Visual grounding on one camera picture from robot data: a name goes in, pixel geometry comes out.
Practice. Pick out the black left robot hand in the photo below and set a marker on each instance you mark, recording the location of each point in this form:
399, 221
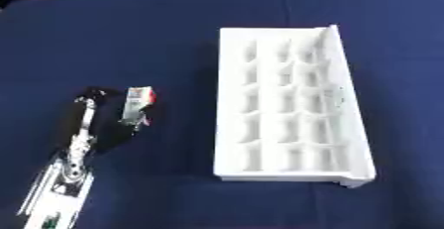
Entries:
110, 125

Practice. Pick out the small white red box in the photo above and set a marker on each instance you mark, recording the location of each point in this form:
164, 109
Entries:
139, 102

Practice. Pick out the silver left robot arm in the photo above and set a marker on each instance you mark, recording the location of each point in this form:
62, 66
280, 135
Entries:
62, 186

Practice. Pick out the white compartment tray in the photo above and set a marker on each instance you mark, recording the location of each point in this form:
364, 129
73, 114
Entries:
289, 107

